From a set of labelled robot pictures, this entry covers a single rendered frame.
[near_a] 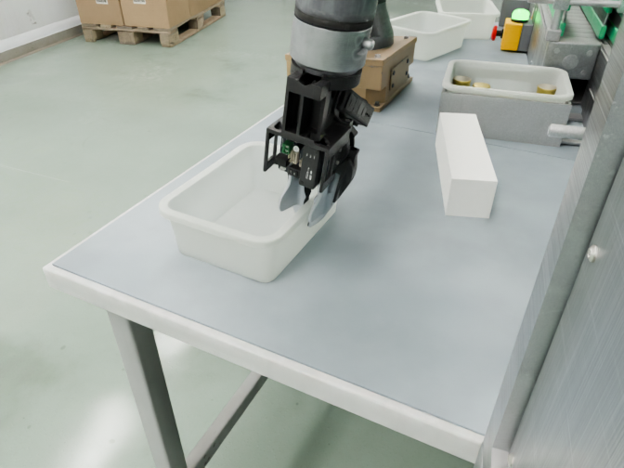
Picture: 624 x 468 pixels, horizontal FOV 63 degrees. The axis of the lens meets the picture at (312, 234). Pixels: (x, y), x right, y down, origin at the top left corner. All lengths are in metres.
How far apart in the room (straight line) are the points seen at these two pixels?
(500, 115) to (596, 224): 0.71
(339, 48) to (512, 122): 0.57
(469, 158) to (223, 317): 0.43
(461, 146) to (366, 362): 0.42
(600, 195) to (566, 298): 0.07
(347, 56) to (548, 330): 0.29
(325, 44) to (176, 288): 0.33
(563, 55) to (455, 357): 0.76
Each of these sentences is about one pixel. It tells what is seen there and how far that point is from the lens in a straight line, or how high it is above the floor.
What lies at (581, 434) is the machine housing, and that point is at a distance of 0.27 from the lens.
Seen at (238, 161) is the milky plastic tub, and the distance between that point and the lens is 0.76.
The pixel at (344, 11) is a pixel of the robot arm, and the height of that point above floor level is 1.05.
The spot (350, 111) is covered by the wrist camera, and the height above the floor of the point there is 0.94.
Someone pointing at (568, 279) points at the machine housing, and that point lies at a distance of 0.33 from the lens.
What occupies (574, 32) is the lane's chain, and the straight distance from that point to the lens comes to 1.27.
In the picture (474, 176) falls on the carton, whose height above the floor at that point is 0.81.
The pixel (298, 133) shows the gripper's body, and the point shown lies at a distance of 0.52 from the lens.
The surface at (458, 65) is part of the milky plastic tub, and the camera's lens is 1.14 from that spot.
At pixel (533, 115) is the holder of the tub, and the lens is 1.01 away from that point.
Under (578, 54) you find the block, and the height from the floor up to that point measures 0.86.
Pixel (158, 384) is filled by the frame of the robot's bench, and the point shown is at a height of 0.50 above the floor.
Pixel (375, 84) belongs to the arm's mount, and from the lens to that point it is 1.08.
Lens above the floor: 1.15
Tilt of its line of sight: 35 degrees down
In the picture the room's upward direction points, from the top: straight up
